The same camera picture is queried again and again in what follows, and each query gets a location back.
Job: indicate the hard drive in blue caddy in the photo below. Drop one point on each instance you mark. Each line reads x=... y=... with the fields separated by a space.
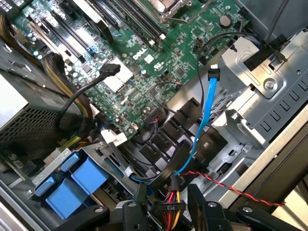
x=57 y=157

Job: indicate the green Dell motherboard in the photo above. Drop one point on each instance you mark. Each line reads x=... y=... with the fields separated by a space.
x=168 y=48

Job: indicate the CPU socket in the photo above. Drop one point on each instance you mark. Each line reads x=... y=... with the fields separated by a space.
x=166 y=4

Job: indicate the silver chipset heatsink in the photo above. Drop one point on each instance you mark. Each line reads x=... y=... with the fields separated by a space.
x=118 y=81

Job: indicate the grey power supply unit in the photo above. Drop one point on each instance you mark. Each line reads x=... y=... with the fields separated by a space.
x=36 y=125

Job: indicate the open grey PC case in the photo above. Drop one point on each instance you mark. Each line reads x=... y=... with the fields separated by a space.
x=260 y=14

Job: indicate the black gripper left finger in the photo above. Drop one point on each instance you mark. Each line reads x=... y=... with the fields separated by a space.
x=134 y=216

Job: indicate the black graphics card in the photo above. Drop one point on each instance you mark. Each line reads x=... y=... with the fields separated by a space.
x=103 y=29

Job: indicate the round coin cell battery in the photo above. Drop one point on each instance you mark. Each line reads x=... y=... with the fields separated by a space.
x=225 y=20

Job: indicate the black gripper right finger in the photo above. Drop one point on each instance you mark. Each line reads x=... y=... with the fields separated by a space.
x=209 y=216

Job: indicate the grey optical drive cage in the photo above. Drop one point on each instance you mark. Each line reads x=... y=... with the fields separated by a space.
x=276 y=101

